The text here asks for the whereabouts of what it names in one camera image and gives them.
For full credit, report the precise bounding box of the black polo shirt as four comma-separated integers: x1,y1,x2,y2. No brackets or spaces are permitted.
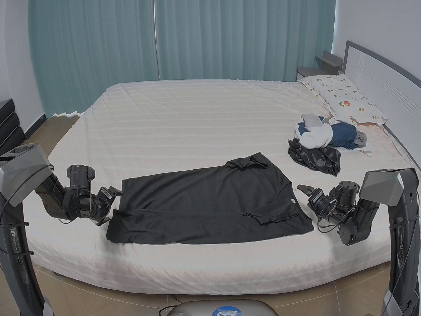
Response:
105,152,314,245

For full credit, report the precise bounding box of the pile of clothes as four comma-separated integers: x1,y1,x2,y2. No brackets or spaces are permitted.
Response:
294,113,374,157

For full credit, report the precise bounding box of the white printed pillow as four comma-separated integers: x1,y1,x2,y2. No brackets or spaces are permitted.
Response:
298,74,388,124

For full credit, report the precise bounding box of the bed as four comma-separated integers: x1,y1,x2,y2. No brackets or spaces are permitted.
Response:
25,40,421,295

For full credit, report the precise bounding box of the grey bedside table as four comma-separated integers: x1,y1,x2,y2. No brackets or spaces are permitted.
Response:
296,51,344,80

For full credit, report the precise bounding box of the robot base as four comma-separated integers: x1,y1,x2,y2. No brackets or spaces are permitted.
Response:
166,300,273,316

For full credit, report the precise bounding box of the blue-green curtain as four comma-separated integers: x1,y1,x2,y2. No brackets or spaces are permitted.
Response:
29,0,161,118
155,0,337,82

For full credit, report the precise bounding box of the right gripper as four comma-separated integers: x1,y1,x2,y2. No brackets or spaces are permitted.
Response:
297,184,335,217

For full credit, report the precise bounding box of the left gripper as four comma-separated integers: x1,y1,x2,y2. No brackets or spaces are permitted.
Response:
89,186,125,226

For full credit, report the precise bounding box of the black chest of drawers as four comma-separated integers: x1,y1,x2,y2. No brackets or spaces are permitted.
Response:
0,98,26,157

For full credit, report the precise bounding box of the black shiny garment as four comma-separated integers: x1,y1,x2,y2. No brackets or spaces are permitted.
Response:
288,138,341,177

